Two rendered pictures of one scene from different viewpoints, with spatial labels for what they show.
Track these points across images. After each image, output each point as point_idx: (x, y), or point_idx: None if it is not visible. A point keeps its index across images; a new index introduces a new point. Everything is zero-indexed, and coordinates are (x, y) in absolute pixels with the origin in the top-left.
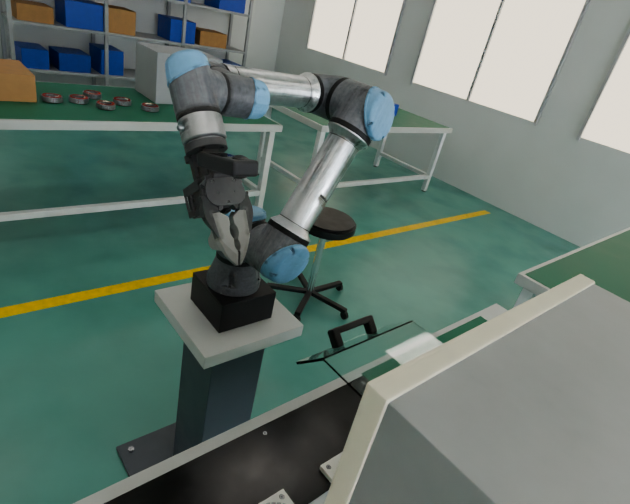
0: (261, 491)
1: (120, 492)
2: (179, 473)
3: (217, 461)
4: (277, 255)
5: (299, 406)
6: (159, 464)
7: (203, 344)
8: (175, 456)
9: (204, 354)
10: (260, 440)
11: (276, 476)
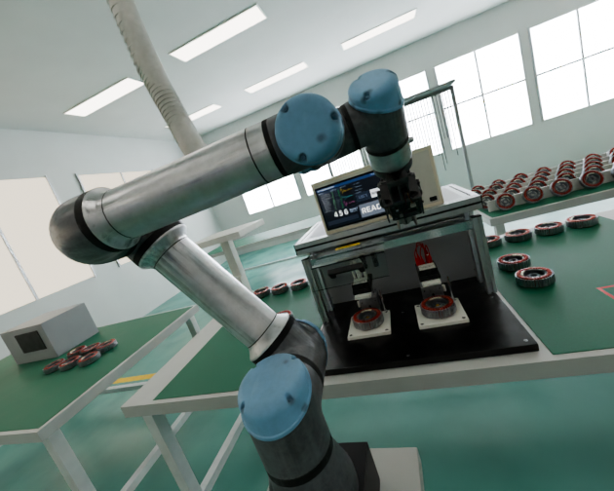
0: (431, 331)
1: (525, 357)
2: (479, 347)
3: (449, 348)
4: (315, 326)
5: (366, 374)
6: (493, 365)
7: (408, 469)
8: (479, 367)
9: (414, 452)
10: (414, 352)
11: (417, 335)
